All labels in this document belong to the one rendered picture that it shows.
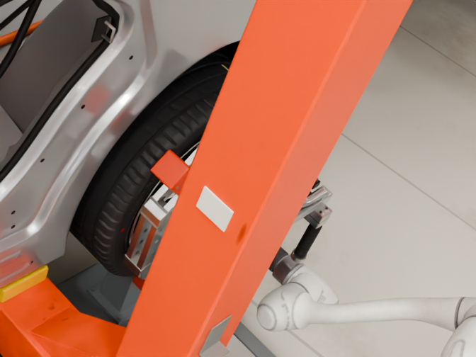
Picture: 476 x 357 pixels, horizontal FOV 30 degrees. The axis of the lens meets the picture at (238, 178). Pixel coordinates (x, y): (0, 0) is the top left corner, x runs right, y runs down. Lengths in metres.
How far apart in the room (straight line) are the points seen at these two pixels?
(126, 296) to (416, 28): 3.11
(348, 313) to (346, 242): 1.38
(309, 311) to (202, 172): 1.01
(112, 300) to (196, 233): 1.34
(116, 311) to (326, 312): 0.77
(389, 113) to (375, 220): 0.83
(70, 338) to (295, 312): 0.64
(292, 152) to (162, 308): 0.52
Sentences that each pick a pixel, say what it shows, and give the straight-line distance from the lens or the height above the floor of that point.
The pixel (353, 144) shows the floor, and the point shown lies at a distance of 4.30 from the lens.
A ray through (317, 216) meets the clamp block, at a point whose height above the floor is 0.94.
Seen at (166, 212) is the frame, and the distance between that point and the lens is 2.18.
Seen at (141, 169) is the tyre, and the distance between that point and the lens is 2.16.
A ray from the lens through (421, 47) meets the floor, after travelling 5.29.
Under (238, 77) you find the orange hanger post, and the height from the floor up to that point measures 1.72.
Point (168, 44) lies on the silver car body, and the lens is 1.98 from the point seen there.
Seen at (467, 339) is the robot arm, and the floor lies 1.02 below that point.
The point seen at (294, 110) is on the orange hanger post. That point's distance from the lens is 1.33.
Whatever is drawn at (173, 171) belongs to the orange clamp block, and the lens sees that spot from 2.10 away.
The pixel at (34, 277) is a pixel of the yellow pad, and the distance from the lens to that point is 2.30.
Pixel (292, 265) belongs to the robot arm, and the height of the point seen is 0.68.
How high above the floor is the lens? 2.52
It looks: 41 degrees down
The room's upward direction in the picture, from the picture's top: 24 degrees clockwise
